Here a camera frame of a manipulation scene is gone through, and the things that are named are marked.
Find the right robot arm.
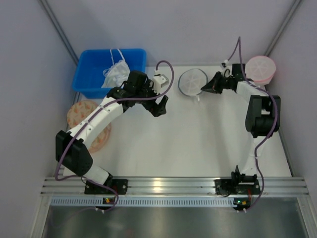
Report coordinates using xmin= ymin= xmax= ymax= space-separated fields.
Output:
xmin=201 ymin=63 xmax=281 ymax=175

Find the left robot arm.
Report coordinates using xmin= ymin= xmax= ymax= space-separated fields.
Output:
xmin=55 ymin=70 xmax=174 ymax=185

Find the pink trimmed mesh laundry bag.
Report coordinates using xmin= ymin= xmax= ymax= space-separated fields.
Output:
xmin=245 ymin=56 xmax=276 ymax=86

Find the white bra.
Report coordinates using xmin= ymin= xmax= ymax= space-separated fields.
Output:
xmin=101 ymin=49 xmax=130 ymax=88

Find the floral patterned bra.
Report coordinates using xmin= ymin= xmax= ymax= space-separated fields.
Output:
xmin=67 ymin=100 xmax=111 ymax=153

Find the blue plastic bin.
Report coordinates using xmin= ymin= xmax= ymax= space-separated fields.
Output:
xmin=72 ymin=48 xmax=147 ymax=99

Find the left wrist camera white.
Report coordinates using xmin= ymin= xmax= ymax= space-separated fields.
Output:
xmin=152 ymin=70 xmax=169 ymax=95

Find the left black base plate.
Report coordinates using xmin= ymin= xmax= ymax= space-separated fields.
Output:
xmin=84 ymin=178 xmax=128 ymax=195

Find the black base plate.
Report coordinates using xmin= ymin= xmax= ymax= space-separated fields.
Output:
xmin=84 ymin=178 xmax=128 ymax=195
xmin=214 ymin=168 xmax=261 ymax=197

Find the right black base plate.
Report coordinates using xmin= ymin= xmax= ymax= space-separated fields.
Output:
xmin=214 ymin=168 xmax=261 ymax=197

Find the aluminium mounting rail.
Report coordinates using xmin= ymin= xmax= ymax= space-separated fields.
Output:
xmin=40 ymin=177 xmax=309 ymax=197

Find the slotted cable duct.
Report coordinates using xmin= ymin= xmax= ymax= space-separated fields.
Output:
xmin=51 ymin=196 xmax=250 ymax=207

